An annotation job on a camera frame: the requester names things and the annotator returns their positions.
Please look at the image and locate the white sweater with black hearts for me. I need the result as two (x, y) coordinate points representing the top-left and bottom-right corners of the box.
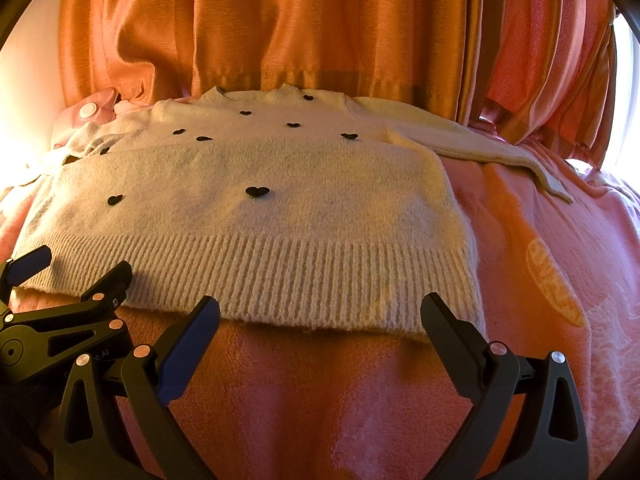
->
(15, 85), (570, 338)

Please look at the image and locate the pink fleece blanket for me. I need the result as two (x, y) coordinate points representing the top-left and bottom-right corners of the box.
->
(1, 141), (639, 479)

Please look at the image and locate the pink hot water bag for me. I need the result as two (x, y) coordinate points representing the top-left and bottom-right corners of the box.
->
(50, 88), (145, 150)

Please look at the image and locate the orange curtain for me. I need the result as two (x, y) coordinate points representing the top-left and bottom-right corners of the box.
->
(58, 0), (616, 166)

